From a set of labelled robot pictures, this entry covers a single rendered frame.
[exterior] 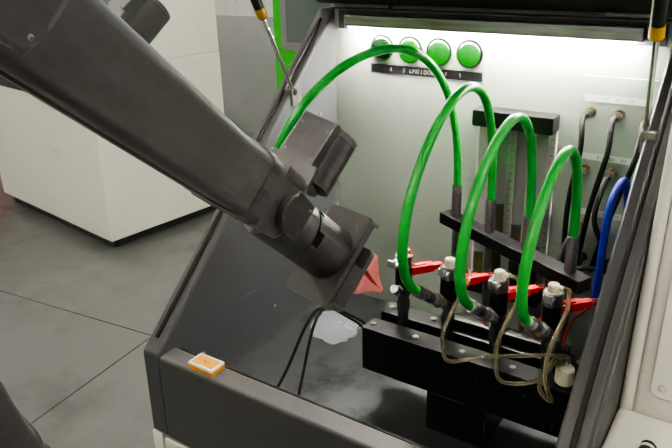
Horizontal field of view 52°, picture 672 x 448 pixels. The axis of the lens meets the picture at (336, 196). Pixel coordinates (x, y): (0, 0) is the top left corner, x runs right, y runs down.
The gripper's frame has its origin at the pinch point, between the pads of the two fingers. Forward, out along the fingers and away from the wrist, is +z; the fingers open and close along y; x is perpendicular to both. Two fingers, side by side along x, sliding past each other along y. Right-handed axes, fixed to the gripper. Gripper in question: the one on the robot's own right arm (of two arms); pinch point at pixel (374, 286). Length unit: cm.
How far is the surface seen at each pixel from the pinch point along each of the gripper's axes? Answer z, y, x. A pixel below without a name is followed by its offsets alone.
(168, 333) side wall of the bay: 13.0, -20.0, 43.8
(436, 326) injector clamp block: 36.5, 3.0, 14.4
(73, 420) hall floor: 93, -77, 166
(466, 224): 9.7, 13.2, 0.0
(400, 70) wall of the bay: 26, 43, 42
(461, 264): 12.1, 8.7, -0.6
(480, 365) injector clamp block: 34.0, 0.4, 2.8
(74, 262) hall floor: 130, -41, 293
